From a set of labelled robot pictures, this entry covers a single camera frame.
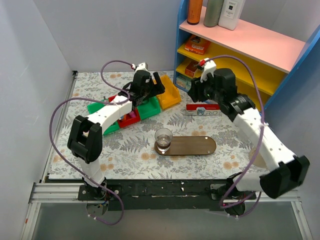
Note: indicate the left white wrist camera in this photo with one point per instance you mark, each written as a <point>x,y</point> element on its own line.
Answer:
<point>140,67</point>

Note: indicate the green bin with cups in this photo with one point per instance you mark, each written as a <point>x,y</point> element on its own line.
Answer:
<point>149,108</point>

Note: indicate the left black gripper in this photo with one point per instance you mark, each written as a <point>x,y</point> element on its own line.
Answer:
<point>152,86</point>

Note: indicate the orange box upper shelf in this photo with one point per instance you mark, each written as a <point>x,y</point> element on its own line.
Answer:
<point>197,45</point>

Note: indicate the brown oval wooden tray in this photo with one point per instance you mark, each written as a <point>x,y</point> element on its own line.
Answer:
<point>189,146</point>

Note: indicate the grey bottle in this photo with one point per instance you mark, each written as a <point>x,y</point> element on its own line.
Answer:
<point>212,13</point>

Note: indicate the white bottle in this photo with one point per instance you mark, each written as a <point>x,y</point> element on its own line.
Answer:
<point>230,13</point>

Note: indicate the teal sponge pack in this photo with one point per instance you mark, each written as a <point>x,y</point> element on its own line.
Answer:
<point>183,82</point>

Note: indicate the blue yellow pink shelf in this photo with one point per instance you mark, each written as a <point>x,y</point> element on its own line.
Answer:
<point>262,60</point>

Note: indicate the orange bottle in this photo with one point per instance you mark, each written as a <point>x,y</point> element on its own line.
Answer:
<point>194,11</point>

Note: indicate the brown tape roll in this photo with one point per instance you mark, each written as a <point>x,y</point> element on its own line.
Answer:
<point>259,161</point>

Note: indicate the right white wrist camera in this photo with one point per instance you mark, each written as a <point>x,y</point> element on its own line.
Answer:
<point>208,66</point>

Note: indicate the black aluminium base frame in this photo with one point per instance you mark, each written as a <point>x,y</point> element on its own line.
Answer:
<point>139,194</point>

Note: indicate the red white box middle shelf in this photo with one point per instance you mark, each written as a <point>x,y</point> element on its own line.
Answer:
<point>192,69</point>

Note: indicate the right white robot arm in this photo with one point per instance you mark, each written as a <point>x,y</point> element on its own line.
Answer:
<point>286,170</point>

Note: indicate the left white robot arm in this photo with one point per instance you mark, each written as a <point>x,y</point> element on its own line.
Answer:
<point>86,136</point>

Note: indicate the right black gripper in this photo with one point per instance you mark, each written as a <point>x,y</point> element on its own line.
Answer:
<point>198,88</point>

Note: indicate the floral patterned table mat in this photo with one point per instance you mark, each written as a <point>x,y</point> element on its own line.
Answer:
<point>129,153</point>

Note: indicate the pink toothpaste tube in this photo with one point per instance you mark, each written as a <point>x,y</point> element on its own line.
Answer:
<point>132,114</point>

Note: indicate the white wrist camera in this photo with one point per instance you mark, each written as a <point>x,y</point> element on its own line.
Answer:
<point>208,66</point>
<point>140,67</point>

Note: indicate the clear glass cup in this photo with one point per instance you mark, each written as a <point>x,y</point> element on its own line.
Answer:
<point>163,138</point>

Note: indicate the yellow plastic bin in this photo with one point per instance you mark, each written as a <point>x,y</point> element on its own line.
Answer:
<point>171,95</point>

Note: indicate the red plastic bin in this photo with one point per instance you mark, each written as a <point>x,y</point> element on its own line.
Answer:
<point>125,120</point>

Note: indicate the red silver toothpaste box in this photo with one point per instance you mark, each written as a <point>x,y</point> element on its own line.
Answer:
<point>202,109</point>

